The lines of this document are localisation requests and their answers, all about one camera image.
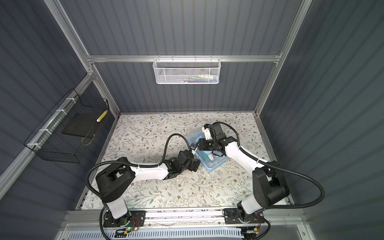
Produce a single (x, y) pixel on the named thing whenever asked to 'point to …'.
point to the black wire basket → (48, 140)
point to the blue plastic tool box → (209, 161)
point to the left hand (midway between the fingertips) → (195, 157)
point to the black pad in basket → (82, 124)
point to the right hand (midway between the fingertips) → (200, 146)
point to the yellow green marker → (102, 116)
